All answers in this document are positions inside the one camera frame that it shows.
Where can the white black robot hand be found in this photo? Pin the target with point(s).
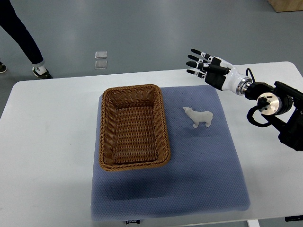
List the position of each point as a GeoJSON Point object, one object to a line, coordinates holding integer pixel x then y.
{"type": "Point", "coordinates": [221, 74]}

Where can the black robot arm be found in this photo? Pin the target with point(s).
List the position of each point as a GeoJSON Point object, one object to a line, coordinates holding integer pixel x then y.
{"type": "Point", "coordinates": [280, 105]}

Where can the white bear figurine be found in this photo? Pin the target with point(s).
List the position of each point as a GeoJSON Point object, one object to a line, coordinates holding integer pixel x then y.
{"type": "Point", "coordinates": [197, 117]}

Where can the brown wicker basket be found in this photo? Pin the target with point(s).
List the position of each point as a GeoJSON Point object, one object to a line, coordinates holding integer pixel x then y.
{"type": "Point", "coordinates": [133, 131]}

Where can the wooden box corner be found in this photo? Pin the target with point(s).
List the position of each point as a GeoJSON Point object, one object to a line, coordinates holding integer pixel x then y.
{"type": "Point", "coordinates": [286, 5]}

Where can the lower metal floor plate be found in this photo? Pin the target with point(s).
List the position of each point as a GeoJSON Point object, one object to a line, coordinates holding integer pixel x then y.
{"type": "Point", "coordinates": [101, 64]}

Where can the metal floor plate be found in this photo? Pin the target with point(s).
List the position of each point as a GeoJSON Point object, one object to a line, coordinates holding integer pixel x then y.
{"type": "Point", "coordinates": [101, 64]}
{"type": "Point", "coordinates": [101, 54]}

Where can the upper metal floor plate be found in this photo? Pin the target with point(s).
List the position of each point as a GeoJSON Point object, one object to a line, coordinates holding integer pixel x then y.
{"type": "Point", "coordinates": [101, 54]}

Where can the white green sneaker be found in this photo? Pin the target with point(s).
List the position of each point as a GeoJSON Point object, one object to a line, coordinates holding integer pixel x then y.
{"type": "Point", "coordinates": [41, 72]}

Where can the black table control panel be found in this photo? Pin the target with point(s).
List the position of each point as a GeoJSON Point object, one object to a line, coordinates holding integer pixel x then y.
{"type": "Point", "coordinates": [294, 218]}

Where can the person leg dark trousers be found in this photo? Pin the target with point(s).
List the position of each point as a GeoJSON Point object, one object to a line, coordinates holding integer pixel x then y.
{"type": "Point", "coordinates": [11, 23]}

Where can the dark sneaker at edge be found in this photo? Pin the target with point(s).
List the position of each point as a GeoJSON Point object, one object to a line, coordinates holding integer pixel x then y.
{"type": "Point", "coordinates": [3, 68]}

